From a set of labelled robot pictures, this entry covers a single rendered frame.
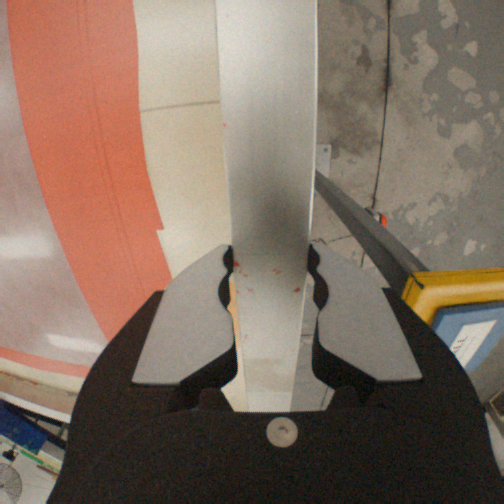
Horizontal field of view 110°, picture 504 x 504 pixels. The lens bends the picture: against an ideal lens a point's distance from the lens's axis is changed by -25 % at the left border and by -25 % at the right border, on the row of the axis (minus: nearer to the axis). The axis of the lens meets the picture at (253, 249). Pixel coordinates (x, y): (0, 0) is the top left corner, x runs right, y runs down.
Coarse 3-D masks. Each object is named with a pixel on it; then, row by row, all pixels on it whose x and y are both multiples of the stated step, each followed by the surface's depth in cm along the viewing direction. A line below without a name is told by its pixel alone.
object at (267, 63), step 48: (240, 0) 6; (288, 0) 6; (240, 48) 7; (288, 48) 7; (240, 96) 8; (288, 96) 8; (240, 144) 9; (288, 144) 9; (240, 192) 10; (288, 192) 10; (240, 240) 11; (288, 240) 11; (240, 288) 12; (288, 288) 12; (240, 336) 14; (288, 336) 14; (0, 384) 27; (288, 384) 17
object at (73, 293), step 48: (0, 240) 16; (48, 240) 16; (96, 240) 15; (144, 240) 15; (0, 288) 19; (48, 288) 18; (96, 288) 18; (144, 288) 17; (0, 336) 23; (48, 336) 22; (96, 336) 21
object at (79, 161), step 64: (0, 0) 7; (64, 0) 8; (128, 0) 8; (0, 64) 9; (64, 64) 10; (128, 64) 10; (0, 128) 11; (64, 128) 12; (128, 128) 12; (0, 192) 14; (64, 192) 14; (128, 192) 14
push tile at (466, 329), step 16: (480, 304) 16; (496, 304) 16; (448, 320) 16; (464, 320) 16; (480, 320) 16; (496, 320) 16; (448, 336) 17; (464, 336) 17; (480, 336) 17; (496, 336) 17; (464, 352) 18; (480, 352) 18; (464, 368) 20
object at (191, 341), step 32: (224, 256) 11; (192, 288) 9; (224, 288) 9; (160, 320) 7; (192, 320) 7; (224, 320) 7; (160, 352) 6; (192, 352) 6; (224, 352) 6; (160, 384) 5; (192, 384) 6; (224, 384) 7
